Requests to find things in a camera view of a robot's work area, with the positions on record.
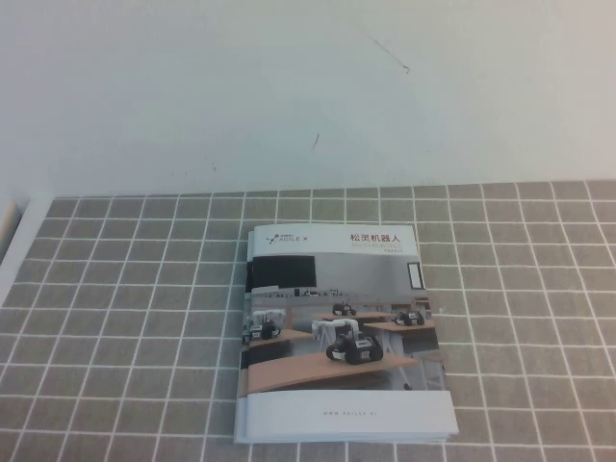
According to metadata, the grey checkered tablecloth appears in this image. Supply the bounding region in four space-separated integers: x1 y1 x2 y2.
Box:
0 179 616 462

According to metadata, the cream flat panel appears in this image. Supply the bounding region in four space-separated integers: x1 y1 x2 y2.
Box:
0 200 23 264

